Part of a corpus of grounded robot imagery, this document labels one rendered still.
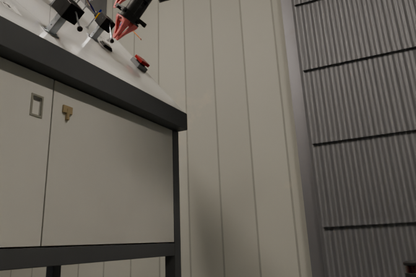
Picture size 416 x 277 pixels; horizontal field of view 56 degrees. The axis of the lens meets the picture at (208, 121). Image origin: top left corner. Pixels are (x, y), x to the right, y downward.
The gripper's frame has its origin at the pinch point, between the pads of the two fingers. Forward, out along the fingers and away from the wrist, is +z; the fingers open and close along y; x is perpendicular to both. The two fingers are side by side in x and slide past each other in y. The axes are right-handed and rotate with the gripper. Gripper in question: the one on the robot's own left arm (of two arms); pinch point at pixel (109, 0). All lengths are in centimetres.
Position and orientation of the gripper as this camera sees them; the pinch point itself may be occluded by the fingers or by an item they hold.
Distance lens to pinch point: 150.7
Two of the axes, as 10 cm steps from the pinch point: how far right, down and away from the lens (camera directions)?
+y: -5.7, -4.1, -7.1
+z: -4.6, 8.8, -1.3
